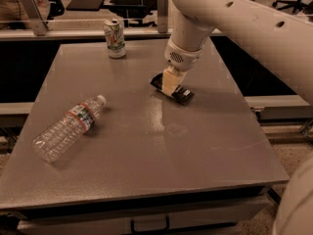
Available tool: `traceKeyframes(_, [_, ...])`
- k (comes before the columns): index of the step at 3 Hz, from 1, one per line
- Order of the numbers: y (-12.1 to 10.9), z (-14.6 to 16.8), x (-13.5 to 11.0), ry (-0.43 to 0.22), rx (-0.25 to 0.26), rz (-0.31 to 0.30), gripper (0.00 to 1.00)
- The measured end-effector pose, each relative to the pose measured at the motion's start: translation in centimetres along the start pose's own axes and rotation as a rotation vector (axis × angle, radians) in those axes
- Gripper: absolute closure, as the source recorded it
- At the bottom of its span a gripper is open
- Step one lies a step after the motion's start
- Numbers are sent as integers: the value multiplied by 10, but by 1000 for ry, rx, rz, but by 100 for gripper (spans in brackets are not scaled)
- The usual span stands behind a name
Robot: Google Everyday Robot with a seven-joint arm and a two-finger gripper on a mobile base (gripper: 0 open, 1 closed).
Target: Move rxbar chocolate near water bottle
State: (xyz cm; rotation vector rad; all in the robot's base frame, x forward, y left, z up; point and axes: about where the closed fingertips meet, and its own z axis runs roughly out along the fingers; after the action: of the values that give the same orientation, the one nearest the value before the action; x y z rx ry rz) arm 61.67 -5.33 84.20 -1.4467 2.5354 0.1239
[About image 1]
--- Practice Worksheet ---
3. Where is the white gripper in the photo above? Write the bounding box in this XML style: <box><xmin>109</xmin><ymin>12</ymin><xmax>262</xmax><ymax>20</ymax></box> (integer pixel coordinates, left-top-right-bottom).
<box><xmin>161</xmin><ymin>37</ymin><xmax>203</xmax><ymax>96</ymax></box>

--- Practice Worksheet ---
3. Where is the black rxbar chocolate bar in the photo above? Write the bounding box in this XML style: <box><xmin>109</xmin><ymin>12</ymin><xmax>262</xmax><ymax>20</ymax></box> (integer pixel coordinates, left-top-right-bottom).
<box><xmin>150</xmin><ymin>73</ymin><xmax>194</xmax><ymax>105</ymax></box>

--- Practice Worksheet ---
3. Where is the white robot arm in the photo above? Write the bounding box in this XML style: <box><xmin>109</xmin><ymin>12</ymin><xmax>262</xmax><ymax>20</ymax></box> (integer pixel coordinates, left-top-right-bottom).
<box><xmin>162</xmin><ymin>0</ymin><xmax>313</xmax><ymax>235</ymax></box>

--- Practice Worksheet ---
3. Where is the clear plastic water bottle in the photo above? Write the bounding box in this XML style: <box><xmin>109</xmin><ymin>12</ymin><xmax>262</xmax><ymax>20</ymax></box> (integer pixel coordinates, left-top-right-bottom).
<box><xmin>32</xmin><ymin>95</ymin><xmax>107</xmax><ymax>164</ymax></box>

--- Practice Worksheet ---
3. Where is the green white soda can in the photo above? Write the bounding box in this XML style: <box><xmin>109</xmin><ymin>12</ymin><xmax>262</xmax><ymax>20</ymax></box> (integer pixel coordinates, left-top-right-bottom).
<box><xmin>104</xmin><ymin>19</ymin><xmax>126</xmax><ymax>59</ymax></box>

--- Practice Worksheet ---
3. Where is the black flat panel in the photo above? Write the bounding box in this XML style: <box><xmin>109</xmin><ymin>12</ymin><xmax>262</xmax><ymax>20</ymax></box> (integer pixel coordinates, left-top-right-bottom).
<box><xmin>67</xmin><ymin>0</ymin><xmax>105</xmax><ymax>11</ymax></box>

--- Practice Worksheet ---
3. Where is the middle metal rail bracket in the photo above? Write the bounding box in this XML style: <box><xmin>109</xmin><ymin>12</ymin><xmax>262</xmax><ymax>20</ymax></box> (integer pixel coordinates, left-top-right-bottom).
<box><xmin>157</xmin><ymin>0</ymin><xmax>168</xmax><ymax>33</ymax></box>

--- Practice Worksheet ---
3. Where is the left metal rail bracket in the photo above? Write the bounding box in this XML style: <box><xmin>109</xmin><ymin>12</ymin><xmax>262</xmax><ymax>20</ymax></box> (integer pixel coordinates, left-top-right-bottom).
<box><xmin>20</xmin><ymin>0</ymin><xmax>50</xmax><ymax>36</ymax></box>

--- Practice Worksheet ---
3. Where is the grey table drawer with handle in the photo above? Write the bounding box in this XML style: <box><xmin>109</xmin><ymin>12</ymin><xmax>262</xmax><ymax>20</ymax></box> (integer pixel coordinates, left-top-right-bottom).
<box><xmin>18</xmin><ymin>195</ymin><xmax>268</xmax><ymax>235</ymax></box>

